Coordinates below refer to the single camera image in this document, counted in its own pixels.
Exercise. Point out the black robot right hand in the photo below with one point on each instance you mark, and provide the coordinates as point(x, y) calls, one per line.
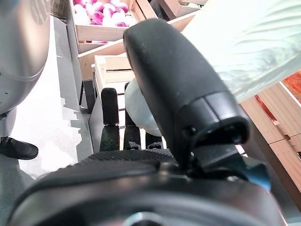
point(178, 82)

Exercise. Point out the napa cabbage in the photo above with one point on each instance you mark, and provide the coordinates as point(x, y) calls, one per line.
point(247, 42)

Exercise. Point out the woven wicker basket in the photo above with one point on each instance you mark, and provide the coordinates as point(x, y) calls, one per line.
point(60, 8)

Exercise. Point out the wooden cabbage crate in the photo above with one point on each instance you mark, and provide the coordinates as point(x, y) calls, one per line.
point(115, 66)

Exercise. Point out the purple white onion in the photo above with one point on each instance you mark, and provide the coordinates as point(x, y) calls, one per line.
point(118, 17)
point(122, 24)
point(110, 10)
point(124, 7)
point(98, 17)
point(80, 9)

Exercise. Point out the wooden produce crates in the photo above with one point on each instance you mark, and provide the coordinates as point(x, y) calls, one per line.
point(87, 63)

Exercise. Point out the wooden onion crate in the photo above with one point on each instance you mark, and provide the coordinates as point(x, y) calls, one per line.
point(98, 33)

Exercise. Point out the large wooden pumpkin crate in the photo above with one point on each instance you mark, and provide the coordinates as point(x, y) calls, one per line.
point(270, 146)

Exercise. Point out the small orange pumpkin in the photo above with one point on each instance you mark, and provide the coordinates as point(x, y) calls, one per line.
point(294, 84)

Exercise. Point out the silver robot right leg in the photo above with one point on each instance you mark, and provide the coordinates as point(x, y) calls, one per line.
point(23, 58)

